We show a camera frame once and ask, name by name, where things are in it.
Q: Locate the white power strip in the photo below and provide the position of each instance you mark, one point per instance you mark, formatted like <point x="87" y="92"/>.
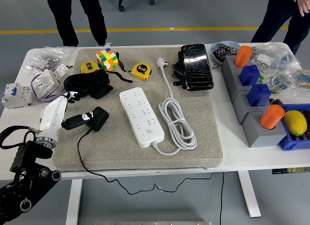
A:
<point x="140" y="113"/>

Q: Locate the grey-brown mat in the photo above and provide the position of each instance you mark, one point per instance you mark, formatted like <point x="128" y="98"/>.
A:
<point x="145" y="159"/>

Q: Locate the clear bag of metal parts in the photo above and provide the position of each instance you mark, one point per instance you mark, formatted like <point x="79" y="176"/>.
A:
<point x="46" y="57"/>

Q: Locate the blue plastic bin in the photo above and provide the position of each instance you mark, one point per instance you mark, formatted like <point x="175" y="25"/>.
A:
<point x="290" y="142"/>

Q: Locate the light blue bowl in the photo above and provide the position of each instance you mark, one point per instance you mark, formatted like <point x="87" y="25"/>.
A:
<point x="215" y="60"/>

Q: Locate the plain white socket panel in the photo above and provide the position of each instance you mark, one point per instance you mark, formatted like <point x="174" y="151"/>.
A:
<point x="61" y="71"/>

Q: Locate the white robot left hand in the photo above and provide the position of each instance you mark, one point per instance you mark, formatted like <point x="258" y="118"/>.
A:
<point x="52" y="116"/>

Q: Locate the large yellow tape measure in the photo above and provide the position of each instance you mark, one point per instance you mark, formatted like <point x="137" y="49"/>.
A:
<point x="141" y="71"/>

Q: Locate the clear bag blue components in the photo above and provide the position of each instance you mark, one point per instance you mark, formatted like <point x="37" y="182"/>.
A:
<point x="281" y="82"/>

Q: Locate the grey holder block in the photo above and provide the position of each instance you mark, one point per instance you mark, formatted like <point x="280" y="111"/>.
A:
<point x="261" y="137"/>
<point x="226" y="65"/>
<point x="242" y="106"/>
<point x="233" y="89"/>

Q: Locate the clear bag white label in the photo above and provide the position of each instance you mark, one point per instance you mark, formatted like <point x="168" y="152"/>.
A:
<point x="266" y="59"/>

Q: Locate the glossy black flat device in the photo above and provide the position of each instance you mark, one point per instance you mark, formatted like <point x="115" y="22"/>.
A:
<point x="196" y="67"/>

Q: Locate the person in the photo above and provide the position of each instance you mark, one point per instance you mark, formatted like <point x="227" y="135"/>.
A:
<point x="278" y="16"/>
<point x="65" y="16"/>

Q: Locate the large colourful puzzle cube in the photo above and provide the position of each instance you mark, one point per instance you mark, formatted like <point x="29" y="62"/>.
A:
<point x="106" y="59"/>

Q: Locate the black fabric pouch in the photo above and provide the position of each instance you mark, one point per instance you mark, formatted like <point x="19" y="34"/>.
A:
<point x="87" y="82"/>

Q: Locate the black table control panel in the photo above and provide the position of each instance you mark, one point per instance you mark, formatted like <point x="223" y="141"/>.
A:
<point x="290" y="171"/>

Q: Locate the white socket panel purple rim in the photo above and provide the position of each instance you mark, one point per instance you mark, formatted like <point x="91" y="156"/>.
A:
<point x="43" y="83"/>

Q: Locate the small green clip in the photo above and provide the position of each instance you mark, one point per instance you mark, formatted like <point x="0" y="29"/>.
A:
<point x="273" y="91"/>
<point x="261" y="77"/>

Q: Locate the small metal clip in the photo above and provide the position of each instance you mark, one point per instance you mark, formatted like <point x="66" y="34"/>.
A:
<point x="215" y="66"/>

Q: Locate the blue plastic block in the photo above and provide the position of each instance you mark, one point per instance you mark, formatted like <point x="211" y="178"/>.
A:
<point x="258" y="95"/>
<point x="249" y="75"/>

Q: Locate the white circuit breaker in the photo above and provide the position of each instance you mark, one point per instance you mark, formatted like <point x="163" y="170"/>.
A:
<point x="17" y="96"/>

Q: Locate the black plastic bracket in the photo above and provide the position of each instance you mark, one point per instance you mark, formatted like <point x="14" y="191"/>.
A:
<point x="178" y="69"/>

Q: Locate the orange cylinder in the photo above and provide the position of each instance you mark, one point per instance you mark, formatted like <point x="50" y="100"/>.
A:
<point x="243" y="56"/>
<point x="271" y="117"/>

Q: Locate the clear bag brown components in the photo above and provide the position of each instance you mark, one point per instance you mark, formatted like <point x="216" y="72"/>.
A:
<point x="302" y="77"/>

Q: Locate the yellow lemon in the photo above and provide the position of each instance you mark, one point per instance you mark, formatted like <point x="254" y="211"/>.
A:
<point x="295" y="123"/>

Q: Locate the person's hand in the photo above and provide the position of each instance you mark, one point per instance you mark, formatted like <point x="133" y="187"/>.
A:
<point x="304" y="5"/>

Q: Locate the small yellow tape measure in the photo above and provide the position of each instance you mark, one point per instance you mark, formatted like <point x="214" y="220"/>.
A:
<point x="88" y="66"/>

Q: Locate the white table leg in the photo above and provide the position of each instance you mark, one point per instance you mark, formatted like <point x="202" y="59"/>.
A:
<point x="73" y="203"/>
<point x="249" y="196"/>

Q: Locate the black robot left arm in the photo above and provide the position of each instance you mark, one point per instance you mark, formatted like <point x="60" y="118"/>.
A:
<point x="24" y="166"/>

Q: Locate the black plug adapter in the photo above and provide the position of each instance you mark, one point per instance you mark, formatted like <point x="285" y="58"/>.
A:
<point x="99" y="118"/>

